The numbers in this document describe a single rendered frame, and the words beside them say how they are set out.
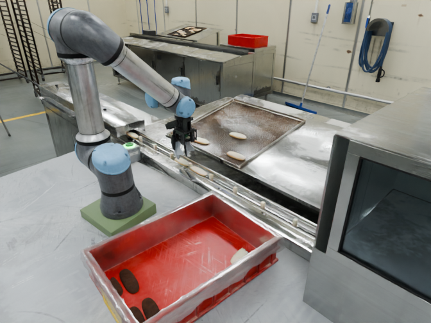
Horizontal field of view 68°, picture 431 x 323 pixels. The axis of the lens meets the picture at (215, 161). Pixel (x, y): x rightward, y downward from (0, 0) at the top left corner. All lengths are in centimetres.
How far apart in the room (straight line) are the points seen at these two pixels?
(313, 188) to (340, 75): 392
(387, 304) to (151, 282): 59
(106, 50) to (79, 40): 7
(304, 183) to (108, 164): 72
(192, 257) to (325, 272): 40
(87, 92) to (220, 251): 66
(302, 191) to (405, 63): 366
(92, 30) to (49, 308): 74
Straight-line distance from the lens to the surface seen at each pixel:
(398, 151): 64
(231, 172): 147
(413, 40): 471
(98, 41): 98
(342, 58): 505
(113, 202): 115
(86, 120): 116
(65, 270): 109
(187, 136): 138
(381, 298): 81
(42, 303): 103
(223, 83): 416
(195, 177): 134
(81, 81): 111
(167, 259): 103
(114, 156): 108
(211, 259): 102
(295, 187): 126
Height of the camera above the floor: 154
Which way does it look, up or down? 28 degrees down
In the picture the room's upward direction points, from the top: straight up
